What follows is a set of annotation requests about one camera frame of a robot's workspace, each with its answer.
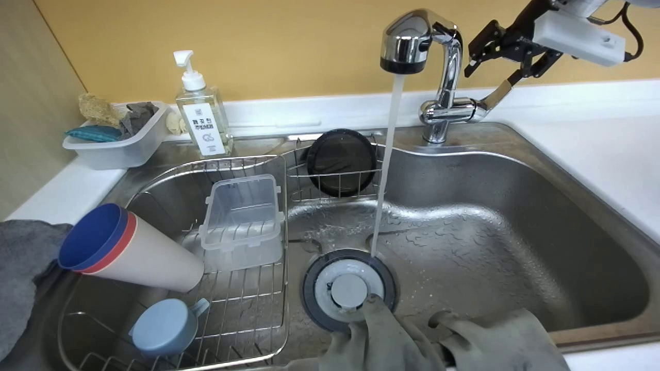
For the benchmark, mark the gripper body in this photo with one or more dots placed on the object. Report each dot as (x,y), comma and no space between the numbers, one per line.
(526,28)

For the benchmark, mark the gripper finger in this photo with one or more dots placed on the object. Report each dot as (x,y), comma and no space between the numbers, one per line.
(536,64)
(492,36)

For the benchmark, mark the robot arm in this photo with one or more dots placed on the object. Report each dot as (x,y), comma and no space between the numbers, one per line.
(580,5)

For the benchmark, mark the chrome faucet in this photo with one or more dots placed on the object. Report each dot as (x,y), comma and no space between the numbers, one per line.
(443,77)

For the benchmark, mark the stainless steel sink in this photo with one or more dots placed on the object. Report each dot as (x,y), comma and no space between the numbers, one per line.
(464,232)

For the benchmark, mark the round black lid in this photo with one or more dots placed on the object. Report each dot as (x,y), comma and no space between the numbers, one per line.
(341,162)

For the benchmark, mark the grey rubber glove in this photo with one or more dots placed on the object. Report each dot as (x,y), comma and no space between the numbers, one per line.
(505,342)
(379,340)

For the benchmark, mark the sink drain strainer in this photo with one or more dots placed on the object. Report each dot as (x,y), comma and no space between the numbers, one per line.
(349,289)

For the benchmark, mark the clear soap pump bottle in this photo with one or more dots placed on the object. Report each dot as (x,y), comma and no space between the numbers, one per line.
(203,121)

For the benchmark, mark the clear plastic container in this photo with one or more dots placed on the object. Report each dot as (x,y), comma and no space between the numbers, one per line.
(242,221)

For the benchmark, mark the beige scrubber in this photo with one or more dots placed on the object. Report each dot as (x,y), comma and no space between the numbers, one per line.
(176,123)

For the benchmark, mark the grey scrubbing cloth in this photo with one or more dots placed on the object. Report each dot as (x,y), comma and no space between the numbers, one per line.
(136,116)

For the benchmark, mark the white plastic basin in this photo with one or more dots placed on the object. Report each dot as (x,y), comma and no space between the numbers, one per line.
(121,149)

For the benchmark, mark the yellow loofah sponge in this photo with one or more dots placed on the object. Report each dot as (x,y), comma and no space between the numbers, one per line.
(97,109)

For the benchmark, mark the teal sponge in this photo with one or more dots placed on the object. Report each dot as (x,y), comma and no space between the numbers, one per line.
(93,134)

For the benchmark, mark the stack of plastic cups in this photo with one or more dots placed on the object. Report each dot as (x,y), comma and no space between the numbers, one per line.
(139,252)

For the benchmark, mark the light blue mug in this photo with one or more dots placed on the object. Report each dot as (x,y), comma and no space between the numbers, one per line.
(165,327)

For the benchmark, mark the grey towel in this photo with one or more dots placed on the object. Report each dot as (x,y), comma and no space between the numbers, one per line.
(23,273)

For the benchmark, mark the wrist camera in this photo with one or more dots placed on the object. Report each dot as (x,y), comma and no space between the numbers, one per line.
(575,36)

